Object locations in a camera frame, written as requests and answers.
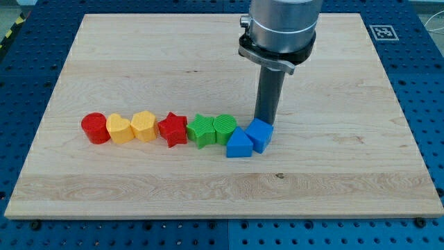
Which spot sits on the white fiducial marker tag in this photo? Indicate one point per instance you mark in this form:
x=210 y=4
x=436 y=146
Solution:
x=383 y=32

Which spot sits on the light wooden board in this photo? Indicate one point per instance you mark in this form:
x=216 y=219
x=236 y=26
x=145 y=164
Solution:
x=341 y=147

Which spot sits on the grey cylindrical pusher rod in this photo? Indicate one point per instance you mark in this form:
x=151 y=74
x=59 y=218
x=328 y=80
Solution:
x=268 y=94

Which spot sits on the yellow heart block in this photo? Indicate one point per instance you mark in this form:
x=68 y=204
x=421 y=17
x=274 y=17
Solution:
x=119 y=129

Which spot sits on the blue triangle block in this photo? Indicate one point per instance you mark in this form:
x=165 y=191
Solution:
x=239 y=145

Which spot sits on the yellow hexagon block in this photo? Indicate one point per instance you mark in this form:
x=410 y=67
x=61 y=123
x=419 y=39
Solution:
x=144 y=126

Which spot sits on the blue cube block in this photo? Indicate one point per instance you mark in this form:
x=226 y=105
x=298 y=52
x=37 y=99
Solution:
x=260 y=133

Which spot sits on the green cylinder block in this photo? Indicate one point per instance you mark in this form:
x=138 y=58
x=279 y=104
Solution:
x=224 y=125

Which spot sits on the green star block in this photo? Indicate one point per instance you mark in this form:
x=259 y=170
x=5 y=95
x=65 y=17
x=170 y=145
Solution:
x=201 y=131

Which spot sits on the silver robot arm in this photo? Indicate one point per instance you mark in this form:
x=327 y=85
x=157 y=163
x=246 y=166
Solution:
x=279 y=34

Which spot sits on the red star block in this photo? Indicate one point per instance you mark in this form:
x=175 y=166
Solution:
x=174 y=129

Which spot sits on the red cylinder block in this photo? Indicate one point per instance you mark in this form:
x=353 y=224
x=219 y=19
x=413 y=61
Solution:
x=94 y=126

